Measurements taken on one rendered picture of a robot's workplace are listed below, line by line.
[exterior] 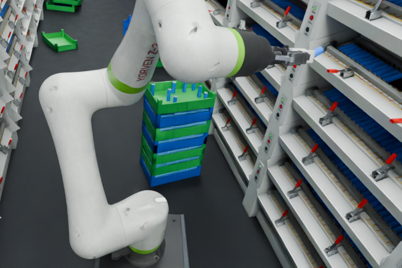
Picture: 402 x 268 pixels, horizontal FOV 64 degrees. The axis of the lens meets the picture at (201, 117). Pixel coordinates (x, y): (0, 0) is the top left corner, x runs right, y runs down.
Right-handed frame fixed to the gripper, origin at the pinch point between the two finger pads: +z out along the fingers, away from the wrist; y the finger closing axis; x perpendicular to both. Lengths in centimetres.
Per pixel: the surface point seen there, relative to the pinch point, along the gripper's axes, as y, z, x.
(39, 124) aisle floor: 164, -13, 73
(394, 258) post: -28, 22, 50
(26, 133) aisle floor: 158, -22, 76
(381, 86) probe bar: -9.1, 31.6, 6.8
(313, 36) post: 19.1, 37.1, -4.1
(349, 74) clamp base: 1.7, 33.3, 5.7
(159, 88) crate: 90, 24, 33
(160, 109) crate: 73, 13, 38
